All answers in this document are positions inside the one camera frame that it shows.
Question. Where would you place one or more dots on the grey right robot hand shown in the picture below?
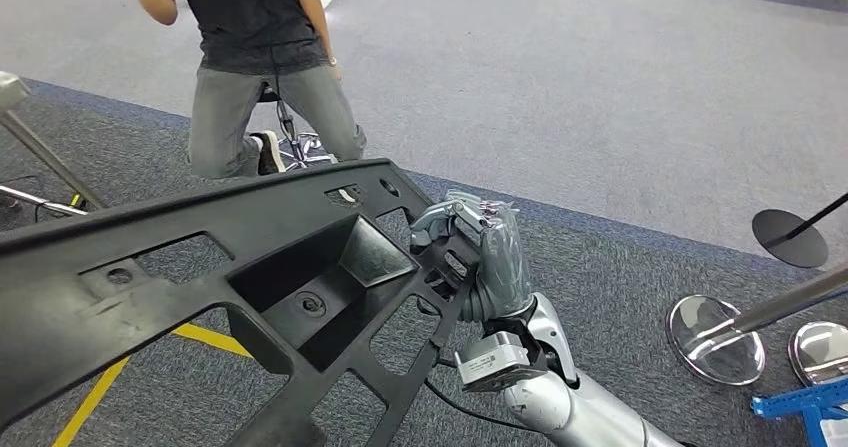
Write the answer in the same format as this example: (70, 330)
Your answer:
(503, 265)

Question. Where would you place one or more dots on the black plastic plate frame part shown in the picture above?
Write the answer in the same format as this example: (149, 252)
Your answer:
(66, 318)

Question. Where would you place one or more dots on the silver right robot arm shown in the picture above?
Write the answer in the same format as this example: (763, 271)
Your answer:
(563, 411)

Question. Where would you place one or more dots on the blue metal shelf rack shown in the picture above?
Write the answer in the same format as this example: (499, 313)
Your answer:
(795, 404)

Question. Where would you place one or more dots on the person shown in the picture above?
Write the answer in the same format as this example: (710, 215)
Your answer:
(252, 20)

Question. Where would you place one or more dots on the chrome swivel stool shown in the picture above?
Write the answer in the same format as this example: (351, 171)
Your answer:
(301, 149)

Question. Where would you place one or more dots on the small yellow black tool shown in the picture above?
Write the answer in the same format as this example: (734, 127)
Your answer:
(76, 200)

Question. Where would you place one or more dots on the thin black stanchion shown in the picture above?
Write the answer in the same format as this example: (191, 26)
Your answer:
(788, 238)

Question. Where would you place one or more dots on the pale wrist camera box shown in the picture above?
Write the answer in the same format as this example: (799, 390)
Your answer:
(490, 358)

